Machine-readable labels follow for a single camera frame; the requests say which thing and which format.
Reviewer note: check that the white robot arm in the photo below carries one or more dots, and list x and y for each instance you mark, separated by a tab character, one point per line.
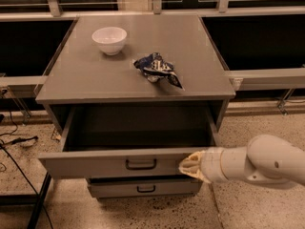
267	160

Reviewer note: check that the black drawer handle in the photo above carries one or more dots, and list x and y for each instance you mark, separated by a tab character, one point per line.
138	165
144	190

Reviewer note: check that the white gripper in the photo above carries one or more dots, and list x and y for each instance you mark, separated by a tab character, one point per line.
212	165

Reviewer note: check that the black stand leg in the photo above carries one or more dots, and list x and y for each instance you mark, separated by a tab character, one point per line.
39	203

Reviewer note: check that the crumpled blue white snack bag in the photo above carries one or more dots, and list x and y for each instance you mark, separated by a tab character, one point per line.
155	68

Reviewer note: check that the black top drawer handle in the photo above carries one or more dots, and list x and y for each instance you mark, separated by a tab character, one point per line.
138	165

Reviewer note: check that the grey drawer cabinet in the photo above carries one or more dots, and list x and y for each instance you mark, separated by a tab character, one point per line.
131	96

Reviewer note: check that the black bottom drawer handle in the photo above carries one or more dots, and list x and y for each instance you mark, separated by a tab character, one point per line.
144	190

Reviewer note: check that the grey top drawer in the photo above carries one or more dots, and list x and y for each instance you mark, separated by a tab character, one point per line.
98	139

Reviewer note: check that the metal window railing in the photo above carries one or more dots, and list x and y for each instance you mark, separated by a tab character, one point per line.
262	41

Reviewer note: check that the white ceramic bowl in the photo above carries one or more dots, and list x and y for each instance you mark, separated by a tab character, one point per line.
110	40

